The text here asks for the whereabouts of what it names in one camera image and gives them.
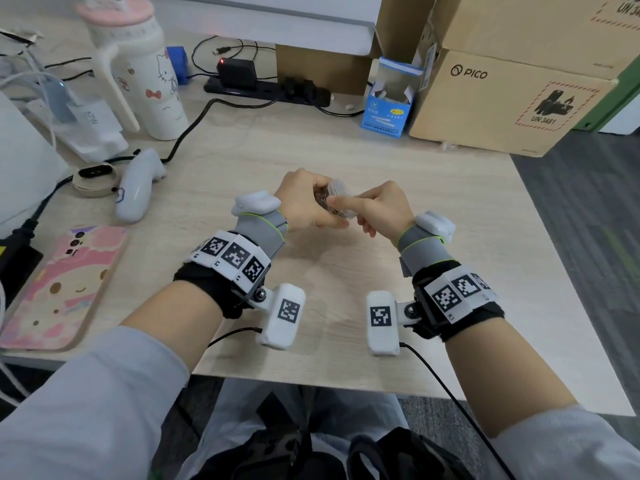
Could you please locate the person's right forearm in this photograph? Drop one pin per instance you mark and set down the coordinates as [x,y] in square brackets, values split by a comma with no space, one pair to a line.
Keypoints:
[505,369]

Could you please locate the plain brown cardboard box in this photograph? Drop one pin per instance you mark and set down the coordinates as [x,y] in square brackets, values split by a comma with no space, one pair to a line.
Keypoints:
[320,69]

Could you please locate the grey wrist brace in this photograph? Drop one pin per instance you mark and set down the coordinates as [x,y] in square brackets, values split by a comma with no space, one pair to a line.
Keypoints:
[425,252]
[262,232]

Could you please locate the white box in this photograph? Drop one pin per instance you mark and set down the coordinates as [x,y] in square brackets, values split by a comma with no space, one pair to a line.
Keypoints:
[25,164]

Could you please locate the person's left hand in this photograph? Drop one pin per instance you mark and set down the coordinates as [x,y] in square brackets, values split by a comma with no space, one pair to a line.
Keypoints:
[300,199]

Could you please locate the white left hand tracker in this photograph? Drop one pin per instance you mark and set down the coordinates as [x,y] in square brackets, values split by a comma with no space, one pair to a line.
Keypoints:
[255,203]

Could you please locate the marker wristband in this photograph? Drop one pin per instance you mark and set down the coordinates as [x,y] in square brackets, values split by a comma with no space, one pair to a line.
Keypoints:
[460,294]
[230,257]

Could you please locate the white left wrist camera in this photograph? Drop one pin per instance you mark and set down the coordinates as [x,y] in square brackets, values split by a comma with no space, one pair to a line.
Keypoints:
[285,317]

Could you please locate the person's left forearm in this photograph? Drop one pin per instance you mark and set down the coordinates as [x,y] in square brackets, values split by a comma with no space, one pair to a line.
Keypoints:
[165,324]

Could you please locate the white cartoon bottle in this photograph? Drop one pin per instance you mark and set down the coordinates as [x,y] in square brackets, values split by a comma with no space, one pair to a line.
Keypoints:
[145,79]

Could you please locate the beige round charger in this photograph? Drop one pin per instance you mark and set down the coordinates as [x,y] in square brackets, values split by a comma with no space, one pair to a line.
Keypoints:
[95,184]

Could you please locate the left marker wristband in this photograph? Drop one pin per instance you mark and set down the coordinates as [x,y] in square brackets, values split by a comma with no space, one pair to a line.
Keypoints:
[230,257]

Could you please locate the white handheld controller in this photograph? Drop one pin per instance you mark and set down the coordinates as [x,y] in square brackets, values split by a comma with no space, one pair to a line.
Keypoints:
[135,189]

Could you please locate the grey left wrist brace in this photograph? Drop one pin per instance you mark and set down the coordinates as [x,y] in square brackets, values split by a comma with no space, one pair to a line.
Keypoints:
[262,232]

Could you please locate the small blue box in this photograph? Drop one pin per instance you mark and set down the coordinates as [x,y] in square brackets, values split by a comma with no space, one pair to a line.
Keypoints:
[176,64]

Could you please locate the person's right hand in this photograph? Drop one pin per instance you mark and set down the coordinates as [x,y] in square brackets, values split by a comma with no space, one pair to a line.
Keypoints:
[387,209]

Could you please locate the person's leg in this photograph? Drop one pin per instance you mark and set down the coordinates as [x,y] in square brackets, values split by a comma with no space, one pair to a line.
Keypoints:
[355,409]
[240,414]

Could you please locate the small clear plastic jar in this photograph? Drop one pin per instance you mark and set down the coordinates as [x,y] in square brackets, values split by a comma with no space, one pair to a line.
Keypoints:
[330,192]

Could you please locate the person's left leg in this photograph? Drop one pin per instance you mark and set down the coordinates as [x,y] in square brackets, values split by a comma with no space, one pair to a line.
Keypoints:
[240,414]

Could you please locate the black backpack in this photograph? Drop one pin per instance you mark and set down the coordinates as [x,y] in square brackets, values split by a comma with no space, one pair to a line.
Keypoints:
[300,454]

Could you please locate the pink cartoon phone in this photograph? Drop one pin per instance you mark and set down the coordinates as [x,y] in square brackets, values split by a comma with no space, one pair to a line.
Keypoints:
[60,289]

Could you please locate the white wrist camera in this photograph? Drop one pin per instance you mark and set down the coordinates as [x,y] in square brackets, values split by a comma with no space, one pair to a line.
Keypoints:
[285,317]
[382,324]

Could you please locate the silver paper clip bundle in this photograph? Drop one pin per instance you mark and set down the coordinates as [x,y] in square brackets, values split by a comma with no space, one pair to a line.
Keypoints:
[324,199]

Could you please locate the wooden desk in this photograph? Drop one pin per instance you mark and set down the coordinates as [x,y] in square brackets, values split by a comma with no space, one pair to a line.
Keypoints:
[450,204]

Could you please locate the white paper bag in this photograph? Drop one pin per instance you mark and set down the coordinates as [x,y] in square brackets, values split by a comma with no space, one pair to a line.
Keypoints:
[95,129]

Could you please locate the green cabinet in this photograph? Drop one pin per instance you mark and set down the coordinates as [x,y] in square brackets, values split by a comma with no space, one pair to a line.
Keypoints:
[610,99]

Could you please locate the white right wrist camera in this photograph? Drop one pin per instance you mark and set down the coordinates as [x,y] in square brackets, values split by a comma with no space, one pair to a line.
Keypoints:
[382,324]

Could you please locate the black power brick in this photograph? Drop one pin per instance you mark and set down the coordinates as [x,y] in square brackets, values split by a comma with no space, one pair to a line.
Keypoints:
[17,264]

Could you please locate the right marker wristband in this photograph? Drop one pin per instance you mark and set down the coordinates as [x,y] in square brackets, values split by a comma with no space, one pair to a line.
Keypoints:
[460,294]

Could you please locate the cardboard box with red label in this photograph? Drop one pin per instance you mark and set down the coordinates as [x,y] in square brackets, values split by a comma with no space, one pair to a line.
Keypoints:
[480,114]
[525,24]

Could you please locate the blue paper clip box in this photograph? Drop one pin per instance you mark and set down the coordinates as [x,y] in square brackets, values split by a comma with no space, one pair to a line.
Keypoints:
[385,122]

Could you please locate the black charger adapter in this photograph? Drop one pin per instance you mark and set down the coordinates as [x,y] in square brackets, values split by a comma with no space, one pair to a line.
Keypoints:
[236,73]

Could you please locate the black power strip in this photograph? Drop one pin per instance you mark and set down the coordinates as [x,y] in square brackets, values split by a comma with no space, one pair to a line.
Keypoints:
[280,92]

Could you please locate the person's right leg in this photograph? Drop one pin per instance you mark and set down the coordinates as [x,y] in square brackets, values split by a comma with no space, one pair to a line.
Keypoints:
[355,409]

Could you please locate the grey right wrist brace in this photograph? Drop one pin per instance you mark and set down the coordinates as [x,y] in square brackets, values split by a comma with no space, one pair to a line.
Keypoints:
[425,252]

